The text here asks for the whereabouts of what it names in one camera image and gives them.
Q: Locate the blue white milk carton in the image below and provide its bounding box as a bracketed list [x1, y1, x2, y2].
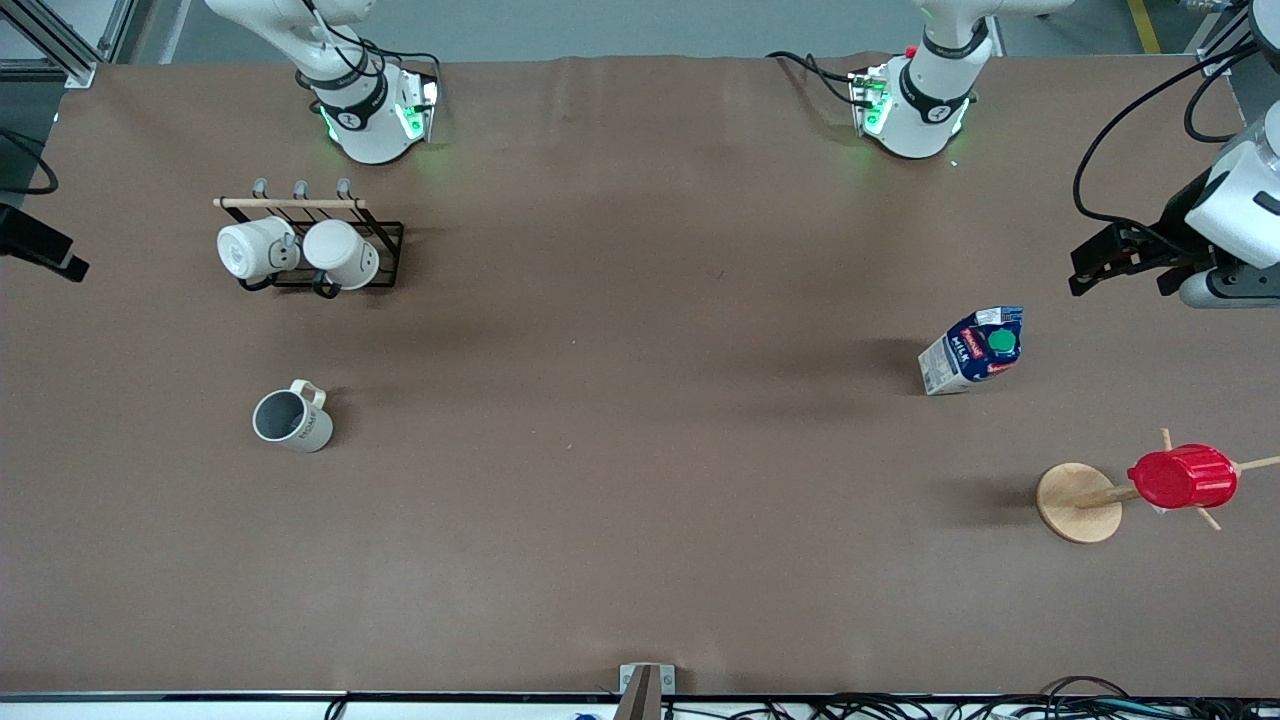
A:
[917, 305, 1025, 398]

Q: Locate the white mug with plain base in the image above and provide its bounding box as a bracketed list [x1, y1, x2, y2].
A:
[302, 219, 382, 292]

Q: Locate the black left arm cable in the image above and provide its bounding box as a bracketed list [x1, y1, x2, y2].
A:
[1072, 44, 1263, 229]

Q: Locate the wooden mug tree stand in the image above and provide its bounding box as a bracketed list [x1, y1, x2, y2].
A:
[1035, 427, 1280, 546]

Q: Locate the white mug with printed base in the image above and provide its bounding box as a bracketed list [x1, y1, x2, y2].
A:
[217, 216, 300, 282]

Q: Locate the white mug with grey inside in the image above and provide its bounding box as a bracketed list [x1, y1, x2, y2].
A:
[252, 379, 335, 454]

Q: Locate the red plastic cup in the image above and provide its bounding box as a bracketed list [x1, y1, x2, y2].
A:
[1127, 444, 1240, 510]

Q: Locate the black cable bundle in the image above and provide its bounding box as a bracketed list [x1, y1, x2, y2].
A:
[800, 676, 1280, 720]

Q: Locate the black wire mug rack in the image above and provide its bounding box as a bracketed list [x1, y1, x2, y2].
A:
[213, 177, 406, 299]

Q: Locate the black base cable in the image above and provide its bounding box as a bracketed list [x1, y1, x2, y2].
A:
[766, 49, 863, 108]
[375, 44, 443, 83]

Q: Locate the aluminium frame profile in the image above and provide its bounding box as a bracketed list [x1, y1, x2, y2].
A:
[1198, 0, 1263, 78]
[0, 0, 136, 89]

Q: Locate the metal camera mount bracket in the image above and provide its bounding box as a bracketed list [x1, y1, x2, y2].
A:
[617, 662, 677, 720]

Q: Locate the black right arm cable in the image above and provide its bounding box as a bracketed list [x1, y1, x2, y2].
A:
[0, 127, 60, 197]

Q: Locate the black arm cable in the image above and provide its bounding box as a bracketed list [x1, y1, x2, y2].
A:
[0, 127, 60, 197]
[1072, 44, 1263, 229]

